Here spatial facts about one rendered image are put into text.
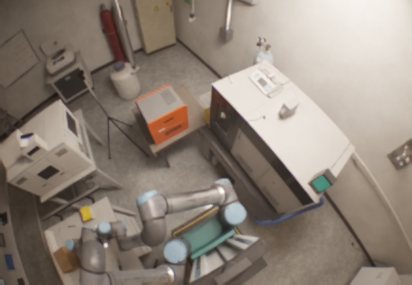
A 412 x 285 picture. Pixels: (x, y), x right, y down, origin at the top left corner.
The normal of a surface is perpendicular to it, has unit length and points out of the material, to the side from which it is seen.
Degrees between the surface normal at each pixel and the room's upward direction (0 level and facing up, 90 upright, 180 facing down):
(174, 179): 0
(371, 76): 90
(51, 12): 90
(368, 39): 90
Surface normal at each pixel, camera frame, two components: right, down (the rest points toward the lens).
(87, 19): 0.56, 0.72
